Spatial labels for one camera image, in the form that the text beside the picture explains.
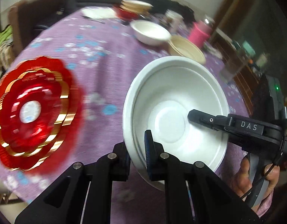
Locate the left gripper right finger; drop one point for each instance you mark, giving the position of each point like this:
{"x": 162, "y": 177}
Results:
{"x": 193, "y": 192}

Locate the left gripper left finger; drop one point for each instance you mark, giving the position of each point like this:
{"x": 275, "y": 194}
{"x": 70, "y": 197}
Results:
{"x": 82, "y": 193}

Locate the red transparent flower plate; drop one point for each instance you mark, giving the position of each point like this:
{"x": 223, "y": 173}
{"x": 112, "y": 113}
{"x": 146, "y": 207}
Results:
{"x": 66, "y": 136}

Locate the white foam bowl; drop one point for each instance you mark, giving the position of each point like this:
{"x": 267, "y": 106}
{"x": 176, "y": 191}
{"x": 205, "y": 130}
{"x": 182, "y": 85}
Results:
{"x": 150, "y": 33}
{"x": 160, "y": 98}

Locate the beige plastic bowl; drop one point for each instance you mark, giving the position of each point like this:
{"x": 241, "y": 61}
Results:
{"x": 179, "y": 46}

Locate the red gold-rimmed flower plate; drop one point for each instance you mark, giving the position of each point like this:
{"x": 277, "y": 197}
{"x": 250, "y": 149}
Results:
{"x": 34, "y": 107}

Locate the person right hand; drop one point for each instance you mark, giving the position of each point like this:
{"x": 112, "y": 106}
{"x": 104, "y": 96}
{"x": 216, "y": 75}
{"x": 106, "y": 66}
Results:
{"x": 240, "y": 184}

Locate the pink sleeved water bottle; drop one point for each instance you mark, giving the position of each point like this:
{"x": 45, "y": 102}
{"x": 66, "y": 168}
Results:
{"x": 201, "y": 31}

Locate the white plastic cup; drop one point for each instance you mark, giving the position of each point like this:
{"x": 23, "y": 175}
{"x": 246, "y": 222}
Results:
{"x": 174, "y": 20}

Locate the black pen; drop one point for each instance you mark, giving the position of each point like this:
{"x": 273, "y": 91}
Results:
{"x": 91, "y": 19}

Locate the white paper sheet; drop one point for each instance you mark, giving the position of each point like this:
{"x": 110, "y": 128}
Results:
{"x": 99, "y": 12}

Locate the red plate under stack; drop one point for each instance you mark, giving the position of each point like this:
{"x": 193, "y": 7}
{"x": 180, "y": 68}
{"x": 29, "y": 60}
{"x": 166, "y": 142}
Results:
{"x": 125, "y": 15}

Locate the brown armchair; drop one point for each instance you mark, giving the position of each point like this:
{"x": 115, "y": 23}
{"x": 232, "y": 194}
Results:
{"x": 24, "y": 17}

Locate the black leather sofa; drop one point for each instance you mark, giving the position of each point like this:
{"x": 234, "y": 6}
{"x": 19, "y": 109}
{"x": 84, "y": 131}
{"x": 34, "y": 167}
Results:
{"x": 58, "y": 9}

